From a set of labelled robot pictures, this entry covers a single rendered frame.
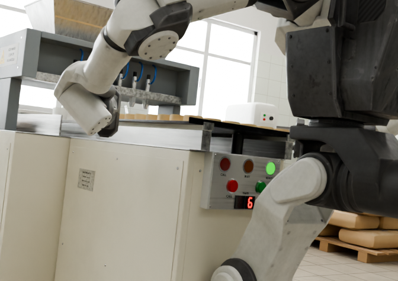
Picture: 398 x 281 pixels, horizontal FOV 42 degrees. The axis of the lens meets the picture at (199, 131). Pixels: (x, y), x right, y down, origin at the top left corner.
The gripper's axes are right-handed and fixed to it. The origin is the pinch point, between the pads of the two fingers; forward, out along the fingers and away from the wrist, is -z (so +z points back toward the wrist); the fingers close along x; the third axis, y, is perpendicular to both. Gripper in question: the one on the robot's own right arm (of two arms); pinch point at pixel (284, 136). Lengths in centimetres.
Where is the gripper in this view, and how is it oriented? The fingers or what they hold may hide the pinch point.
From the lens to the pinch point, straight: 166.3
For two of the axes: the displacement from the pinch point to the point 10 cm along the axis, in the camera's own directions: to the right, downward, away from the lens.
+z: 9.9, 1.0, -1.3
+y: -1.2, -0.5, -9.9
